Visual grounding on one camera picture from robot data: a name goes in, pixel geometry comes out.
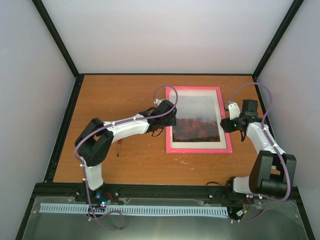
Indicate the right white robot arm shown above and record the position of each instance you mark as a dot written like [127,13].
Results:
[273,172]

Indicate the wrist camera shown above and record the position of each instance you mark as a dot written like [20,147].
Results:
[233,109]
[157,101]

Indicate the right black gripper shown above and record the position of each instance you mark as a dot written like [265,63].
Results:
[226,126]

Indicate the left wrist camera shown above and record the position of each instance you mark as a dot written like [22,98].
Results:
[157,101]

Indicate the pink picture frame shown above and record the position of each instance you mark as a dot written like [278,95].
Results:
[200,150]

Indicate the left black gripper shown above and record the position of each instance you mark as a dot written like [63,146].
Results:
[171,121]

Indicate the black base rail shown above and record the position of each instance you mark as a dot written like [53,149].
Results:
[115,192]

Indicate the photo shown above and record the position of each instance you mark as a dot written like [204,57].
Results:
[196,120]

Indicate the black enclosure frame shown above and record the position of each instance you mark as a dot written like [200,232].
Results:
[79,77]

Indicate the light blue cable duct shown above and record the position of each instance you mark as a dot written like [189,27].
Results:
[137,210]

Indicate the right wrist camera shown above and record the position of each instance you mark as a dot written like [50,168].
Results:
[233,109]

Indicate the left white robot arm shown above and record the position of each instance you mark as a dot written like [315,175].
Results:
[93,144]

